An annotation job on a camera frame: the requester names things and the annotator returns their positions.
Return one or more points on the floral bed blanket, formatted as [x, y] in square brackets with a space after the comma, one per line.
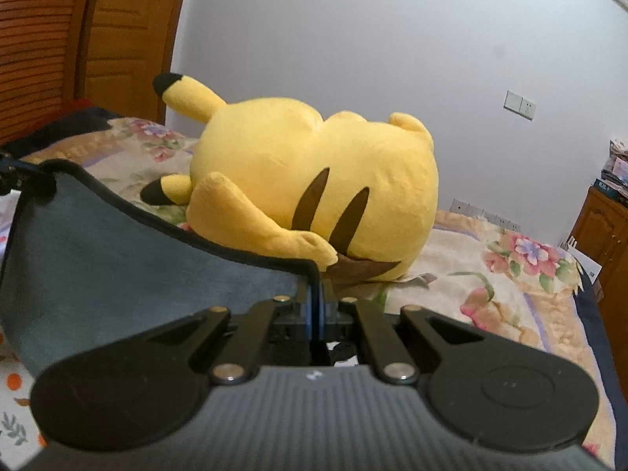
[490, 314]

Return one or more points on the red cloth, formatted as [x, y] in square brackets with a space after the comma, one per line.
[83, 105]

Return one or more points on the stack of books and papers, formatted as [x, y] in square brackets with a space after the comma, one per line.
[615, 171]

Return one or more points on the wooden door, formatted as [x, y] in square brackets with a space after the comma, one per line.
[132, 34]

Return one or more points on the yellow plush toy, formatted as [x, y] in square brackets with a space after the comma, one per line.
[294, 176]

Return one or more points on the grey towel with black edge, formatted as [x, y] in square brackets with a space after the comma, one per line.
[147, 265]

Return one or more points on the row of wall sockets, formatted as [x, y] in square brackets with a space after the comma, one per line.
[485, 214]

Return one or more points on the wooden cabinet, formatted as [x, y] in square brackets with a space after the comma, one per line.
[601, 240]

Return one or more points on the wooden louvered panel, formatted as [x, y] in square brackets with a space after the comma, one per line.
[34, 49]

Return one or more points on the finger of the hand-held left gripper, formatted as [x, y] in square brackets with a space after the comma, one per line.
[11, 176]

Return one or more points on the white wall switch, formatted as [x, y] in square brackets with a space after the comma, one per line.
[520, 104]

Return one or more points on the white paper card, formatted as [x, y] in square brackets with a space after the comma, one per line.
[586, 262]

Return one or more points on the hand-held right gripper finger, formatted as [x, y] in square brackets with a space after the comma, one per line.
[322, 319]
[310, 314]

